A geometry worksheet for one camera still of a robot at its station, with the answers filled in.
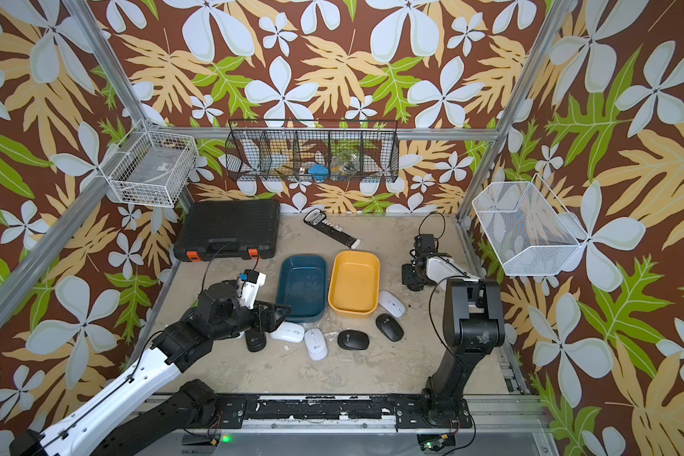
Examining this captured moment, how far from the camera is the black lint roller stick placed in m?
1.13

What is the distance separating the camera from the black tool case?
103cm

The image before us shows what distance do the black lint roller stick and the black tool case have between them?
0.47 feet
